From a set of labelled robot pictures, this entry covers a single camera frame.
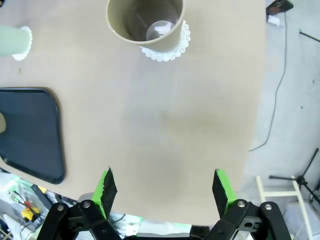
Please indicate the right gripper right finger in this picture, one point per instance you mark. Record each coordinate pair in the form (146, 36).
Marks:
(232, 217)

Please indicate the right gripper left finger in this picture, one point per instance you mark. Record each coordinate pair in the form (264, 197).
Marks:
(100, 217)

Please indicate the tan cup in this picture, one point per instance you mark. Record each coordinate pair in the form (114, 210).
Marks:
(2, 122)
(165, 43)

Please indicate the white lace paper coaster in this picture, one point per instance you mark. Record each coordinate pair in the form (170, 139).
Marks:
(21, 57)
(162, 56)

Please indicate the mint green cup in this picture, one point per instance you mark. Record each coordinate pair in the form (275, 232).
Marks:
(12, 40)

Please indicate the yellow tool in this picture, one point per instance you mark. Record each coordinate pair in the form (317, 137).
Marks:
(29, 214)

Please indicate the black tripod stand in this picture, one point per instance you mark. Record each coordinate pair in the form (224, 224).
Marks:
(300, 179)

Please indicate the black plastic tray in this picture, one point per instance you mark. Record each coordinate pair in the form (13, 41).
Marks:
(30, 135)

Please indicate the dark bag on floor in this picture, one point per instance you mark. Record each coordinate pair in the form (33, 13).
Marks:
(278, 6)

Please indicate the white metal frame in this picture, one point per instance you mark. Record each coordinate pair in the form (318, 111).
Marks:
(301, 205)

